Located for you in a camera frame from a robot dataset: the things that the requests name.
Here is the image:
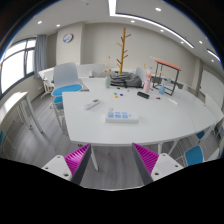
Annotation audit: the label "wooden coat rack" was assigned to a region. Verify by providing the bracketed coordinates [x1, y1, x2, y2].
[116, 26, 132, 75]

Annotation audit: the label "black frame orange-top side table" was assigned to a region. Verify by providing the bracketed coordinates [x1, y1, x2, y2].
[152, 59, 183, 97]

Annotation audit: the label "round wall clock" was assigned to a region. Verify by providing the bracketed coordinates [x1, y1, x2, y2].
[62, 32, 74, 44]

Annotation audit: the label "grey curtain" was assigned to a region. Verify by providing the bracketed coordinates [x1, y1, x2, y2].
[33, 34, 48, 80]

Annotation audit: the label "pink vase with flowers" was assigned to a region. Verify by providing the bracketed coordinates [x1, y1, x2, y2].
[142, 63, 153, 94]

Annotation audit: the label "grey backpack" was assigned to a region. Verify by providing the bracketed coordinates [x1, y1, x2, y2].
[109, 72, 143, 89]

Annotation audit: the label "short ceiling light strip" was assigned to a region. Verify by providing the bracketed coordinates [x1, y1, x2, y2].
[206, 49, 222, 63]

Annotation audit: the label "black rectangular case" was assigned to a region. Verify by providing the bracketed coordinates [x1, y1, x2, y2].
[136, 90, 150, 100]

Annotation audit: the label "window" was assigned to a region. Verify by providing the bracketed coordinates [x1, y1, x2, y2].
[0, 37, 37, 96]

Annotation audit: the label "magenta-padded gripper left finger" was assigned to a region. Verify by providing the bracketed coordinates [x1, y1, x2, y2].
[42, 143, 92, 186]

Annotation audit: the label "recessed ceiling spotlights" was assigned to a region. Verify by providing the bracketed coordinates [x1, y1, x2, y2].
[36, 6, 216, 64]

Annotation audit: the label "long ceiling light strip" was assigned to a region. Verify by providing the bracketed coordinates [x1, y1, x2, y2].
[107, 0, 195, 50]

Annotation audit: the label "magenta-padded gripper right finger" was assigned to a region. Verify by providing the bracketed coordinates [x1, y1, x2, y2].
[131, 142, 184, 186]

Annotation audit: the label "whiteboard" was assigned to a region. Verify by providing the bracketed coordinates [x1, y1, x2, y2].
[199, 69, 224, 111]

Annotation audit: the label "green vase with dried flowers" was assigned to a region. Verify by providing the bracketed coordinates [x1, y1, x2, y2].
[103, 56, 113, 89]

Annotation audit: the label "white chair blue seat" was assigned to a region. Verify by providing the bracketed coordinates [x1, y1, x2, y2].
[50, 62, 84, 98]

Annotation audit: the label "white remote control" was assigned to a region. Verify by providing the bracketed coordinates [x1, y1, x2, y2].
[82, 98, 102, 111]

